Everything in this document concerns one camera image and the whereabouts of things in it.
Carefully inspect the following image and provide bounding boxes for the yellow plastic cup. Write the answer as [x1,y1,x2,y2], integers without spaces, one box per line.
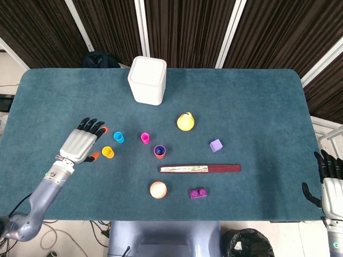
[101,146,115,159]

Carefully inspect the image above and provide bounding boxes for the white metal rack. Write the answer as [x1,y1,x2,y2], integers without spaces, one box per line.
[310,116,343,158]

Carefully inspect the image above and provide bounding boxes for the orange plastic cup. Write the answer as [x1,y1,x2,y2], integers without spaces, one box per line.
[153,145,167,160]

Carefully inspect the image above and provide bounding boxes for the white partition post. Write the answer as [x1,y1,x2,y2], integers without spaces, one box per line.
[64,0,95,52]
[215,0,247,69]
[0,37,29,70]
[300,34,343,88]
[134,0,151,57]

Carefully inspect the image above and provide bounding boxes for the dark brown pleated curtain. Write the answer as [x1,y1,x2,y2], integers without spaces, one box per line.
[0,0,343,125]

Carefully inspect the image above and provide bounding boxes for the black floor device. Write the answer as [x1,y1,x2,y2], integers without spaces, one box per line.
[0,94,14,112]

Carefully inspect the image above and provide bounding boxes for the purple building brick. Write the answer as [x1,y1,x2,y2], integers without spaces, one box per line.
[189,188,209,199]

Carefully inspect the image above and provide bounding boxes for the black floor cables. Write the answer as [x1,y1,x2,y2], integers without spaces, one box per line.
[90,221,111,239]

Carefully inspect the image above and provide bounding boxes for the blue robot torso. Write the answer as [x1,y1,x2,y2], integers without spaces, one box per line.
[108,221,222,257]

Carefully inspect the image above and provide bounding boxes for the dark red folded fan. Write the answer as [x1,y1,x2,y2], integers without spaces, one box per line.
[159,164,241,174]

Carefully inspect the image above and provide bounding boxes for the yellow pear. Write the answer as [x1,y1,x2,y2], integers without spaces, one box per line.
[176,111,196,132]

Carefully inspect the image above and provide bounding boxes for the peach coloured ball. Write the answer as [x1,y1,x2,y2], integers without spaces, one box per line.
[150,181,168,199]

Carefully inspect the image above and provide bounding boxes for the grey floor cables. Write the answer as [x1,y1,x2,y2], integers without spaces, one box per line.
[0,220,89,257]

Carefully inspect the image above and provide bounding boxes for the teal table cloth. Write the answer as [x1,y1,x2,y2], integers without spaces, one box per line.
[0,68,332,222]

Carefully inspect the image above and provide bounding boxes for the lilac cube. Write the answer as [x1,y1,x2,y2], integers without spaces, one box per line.
[209,138,223,153]

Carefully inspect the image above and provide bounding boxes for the black chair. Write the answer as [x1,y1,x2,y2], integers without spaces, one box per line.
[82,51,121,69]

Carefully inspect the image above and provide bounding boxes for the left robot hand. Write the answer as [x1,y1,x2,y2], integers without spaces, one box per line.
[58,117,109,164]

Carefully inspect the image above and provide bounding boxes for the white square bin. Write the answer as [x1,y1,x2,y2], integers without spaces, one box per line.
[127,56,168,106]

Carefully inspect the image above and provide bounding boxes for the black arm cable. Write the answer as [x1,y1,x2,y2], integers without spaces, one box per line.
[8,194,33,219]

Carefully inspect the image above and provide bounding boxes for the black trash bag bin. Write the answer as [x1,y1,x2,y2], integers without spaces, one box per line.
[222,228,275,257]

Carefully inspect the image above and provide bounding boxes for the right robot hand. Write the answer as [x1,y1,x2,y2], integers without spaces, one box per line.
[302,149,343,219]

